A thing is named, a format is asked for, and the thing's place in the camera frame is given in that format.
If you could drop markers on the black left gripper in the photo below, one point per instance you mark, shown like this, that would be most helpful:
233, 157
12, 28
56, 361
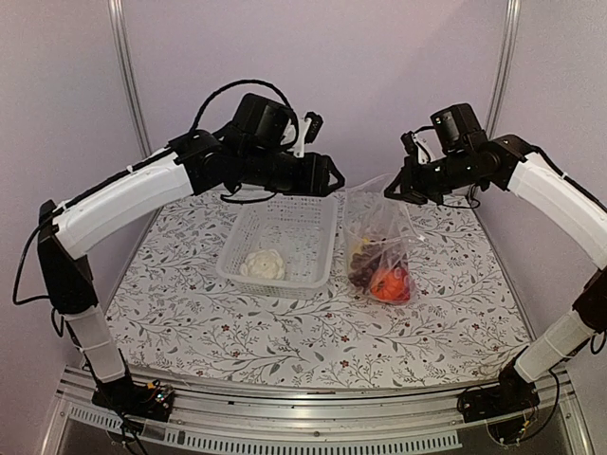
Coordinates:
316, 181

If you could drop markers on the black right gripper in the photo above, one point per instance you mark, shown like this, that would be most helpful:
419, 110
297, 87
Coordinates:
411, 181

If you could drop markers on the clear zip top bag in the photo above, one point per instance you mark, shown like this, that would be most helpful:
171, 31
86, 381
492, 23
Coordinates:
367, 213

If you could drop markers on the yellow toy mango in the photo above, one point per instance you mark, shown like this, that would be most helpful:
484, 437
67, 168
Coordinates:
359, 246

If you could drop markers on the dark red grape bunch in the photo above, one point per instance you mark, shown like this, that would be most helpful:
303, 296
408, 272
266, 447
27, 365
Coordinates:
372, 265

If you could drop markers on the orange toy pumpkin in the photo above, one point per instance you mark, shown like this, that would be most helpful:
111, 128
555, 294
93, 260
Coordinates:
391, 286

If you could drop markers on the white perforated plastic basket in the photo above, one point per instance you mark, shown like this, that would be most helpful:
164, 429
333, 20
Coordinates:
281, 248

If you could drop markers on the white toy cauliflower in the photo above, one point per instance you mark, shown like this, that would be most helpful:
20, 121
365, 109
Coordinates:
266, 264

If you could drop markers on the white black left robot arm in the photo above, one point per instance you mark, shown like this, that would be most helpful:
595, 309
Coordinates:
190, 164

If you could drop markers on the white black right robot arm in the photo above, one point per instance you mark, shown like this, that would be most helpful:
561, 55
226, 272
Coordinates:
523, 170

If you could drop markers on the floral patterned table mat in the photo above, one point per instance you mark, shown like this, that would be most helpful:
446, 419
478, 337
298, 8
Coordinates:
173, 312

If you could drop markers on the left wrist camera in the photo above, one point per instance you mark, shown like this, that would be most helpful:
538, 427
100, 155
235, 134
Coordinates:
261, 124

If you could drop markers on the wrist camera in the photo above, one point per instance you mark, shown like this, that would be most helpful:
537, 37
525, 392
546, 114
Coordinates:
457, 129
261, 124

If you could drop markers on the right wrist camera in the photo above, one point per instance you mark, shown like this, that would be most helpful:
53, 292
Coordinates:
457, 129

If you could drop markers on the right aluminium corner post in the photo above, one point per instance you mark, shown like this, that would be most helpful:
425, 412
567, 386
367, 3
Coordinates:
505, 60

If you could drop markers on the aluminium corner post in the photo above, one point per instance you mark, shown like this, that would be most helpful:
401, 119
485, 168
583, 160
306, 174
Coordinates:
127, 73
505, 60

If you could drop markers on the aluminium front rail frame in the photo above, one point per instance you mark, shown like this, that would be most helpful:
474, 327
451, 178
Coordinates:
220, 417

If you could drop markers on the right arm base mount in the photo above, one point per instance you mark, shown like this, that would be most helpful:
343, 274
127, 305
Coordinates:
510, 395

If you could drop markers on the left aluminium corner post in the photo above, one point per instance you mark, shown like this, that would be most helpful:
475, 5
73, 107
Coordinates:
127, 73

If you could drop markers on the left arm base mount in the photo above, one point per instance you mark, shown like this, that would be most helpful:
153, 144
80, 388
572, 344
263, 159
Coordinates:
125, 397

